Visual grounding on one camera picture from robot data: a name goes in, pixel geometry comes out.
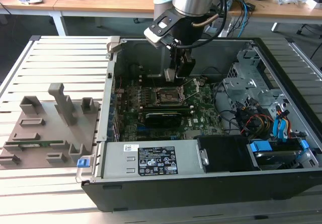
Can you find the blue flat wire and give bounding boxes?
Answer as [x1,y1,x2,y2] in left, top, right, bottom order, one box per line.
[273,110,284,143]
[280,109,291,144]

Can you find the black PC case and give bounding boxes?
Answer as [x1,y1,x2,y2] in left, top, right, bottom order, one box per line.
[75,36,322,213]

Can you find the wooden desk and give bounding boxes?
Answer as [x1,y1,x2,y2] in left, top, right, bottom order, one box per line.
[0,0,322,37]

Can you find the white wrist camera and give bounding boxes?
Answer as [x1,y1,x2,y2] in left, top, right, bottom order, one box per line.
[143,28,175,49]

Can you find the black plastic shroud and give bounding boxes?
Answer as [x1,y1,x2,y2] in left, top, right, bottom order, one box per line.
[196,135,255,174]

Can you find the black graphics card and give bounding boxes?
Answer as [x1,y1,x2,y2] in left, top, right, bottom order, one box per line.
[143,111,182,128]

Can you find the hard disk in blue carrier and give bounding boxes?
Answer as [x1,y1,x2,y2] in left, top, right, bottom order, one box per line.
[248,138,312,171]

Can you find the blue hanging cable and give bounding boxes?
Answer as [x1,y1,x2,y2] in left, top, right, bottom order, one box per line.
[240,0,250,37]

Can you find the coloured wire bundle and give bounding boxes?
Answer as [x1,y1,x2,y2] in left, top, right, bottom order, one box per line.
[245,115,275,136]

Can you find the silver drive cage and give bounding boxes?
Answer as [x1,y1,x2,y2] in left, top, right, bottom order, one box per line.
[222,46,290,109]

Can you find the metal socket cover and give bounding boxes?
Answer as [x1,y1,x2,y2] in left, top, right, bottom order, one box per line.
[181,79,203,100]

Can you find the black wire bundle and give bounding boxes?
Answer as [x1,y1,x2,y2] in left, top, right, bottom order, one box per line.
[233,97,262,134]

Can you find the silver power supply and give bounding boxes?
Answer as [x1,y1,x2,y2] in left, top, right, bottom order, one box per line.
[102,140,202,180]

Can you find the green RAM stick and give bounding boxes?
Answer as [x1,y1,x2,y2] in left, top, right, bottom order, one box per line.
[4,139,64,148]

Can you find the CPU socket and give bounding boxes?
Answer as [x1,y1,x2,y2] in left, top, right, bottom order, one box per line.
[152,86,188,107]

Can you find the white power strip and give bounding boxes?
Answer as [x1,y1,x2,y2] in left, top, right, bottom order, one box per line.
[218,22,234,38]

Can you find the silver CPU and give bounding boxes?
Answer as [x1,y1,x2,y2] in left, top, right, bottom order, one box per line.
[164,68,177,83]

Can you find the black camera bracket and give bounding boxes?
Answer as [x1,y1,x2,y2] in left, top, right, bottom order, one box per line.
[150,9,183,36]

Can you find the green motherboard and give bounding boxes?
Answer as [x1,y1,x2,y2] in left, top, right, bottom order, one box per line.
[110,76,228,143]

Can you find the grey parts rack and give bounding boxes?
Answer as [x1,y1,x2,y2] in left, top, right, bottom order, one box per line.
[0,82,102,171]

